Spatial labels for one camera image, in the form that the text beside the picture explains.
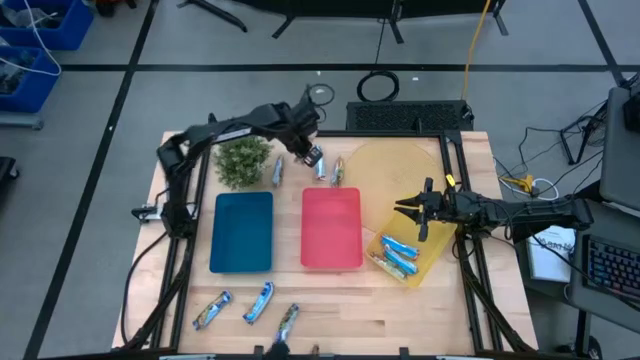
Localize black vented box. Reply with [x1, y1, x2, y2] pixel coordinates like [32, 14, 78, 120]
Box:
[344, 99, 475, 134]

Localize blue floor crate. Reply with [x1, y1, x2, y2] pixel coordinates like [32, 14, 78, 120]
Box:
[0, 46, 62, 114]
[0, 0, 95, 51]

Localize yellow floor cable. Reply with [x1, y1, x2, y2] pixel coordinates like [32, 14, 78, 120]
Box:
[460, 0, 494, 99]

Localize black stand leg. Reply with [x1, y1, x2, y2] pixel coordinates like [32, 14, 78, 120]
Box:
[177, 0, 249, 34]

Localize red plastic bin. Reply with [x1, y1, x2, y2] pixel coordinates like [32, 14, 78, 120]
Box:
[300, 186, 365, 271]

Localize blue white granola bar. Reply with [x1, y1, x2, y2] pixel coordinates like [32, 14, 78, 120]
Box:
[242, 280, 276, 325]

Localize yellow translucent lid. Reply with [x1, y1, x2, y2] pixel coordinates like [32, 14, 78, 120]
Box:
[342, 141, 451, 234]

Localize grey dolly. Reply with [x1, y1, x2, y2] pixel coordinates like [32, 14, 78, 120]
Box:
[0, 112, 45, 130]

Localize white paper box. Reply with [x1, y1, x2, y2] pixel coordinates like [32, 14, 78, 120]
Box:
[527, 224, 576, 284]

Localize grey panel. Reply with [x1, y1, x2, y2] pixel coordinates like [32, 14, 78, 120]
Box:
[598, 87, 640, 211]

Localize blue plastic bin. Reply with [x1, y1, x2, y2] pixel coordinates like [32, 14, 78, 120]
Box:
[208, 191, 275, 275]

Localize white cable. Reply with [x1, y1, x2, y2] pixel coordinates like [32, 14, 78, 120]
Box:
[0, 0, 64, 77]

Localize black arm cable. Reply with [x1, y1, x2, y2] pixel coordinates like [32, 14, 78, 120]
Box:
[121, 232, 169, 346]

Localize coiled black cable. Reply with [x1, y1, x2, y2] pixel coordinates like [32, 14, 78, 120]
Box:
[356, 70, 401, 103]

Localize grey desk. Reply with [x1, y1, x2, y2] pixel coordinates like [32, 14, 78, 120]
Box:
[567, 199, 640, 335]

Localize yellow plastic bin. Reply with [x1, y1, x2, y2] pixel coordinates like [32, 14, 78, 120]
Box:
[365, 207, 459, 290]

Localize black keyboard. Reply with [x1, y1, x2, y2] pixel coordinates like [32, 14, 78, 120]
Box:
[582, 234, 640, 301]

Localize dark green granola bar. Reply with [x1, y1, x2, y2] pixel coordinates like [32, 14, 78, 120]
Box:
[272, 302, 301, 346]

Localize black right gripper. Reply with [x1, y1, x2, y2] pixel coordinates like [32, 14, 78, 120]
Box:
[394, 177, 470, 243]

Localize green potted plant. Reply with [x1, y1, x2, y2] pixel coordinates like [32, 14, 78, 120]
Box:
[213, 135, 274, 191]

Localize blue yellow granola bar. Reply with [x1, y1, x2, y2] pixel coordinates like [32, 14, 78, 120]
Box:
[192, 290, 234, 332]

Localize multicolour granola bar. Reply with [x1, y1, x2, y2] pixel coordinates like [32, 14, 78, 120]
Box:
[369, 252, 407, 281]

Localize black equipment stand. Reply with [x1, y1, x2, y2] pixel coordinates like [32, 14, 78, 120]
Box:
[234, 0, 510, 45]

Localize black table frame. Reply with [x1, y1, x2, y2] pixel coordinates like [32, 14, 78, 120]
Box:
[112, 113, 539, 360]

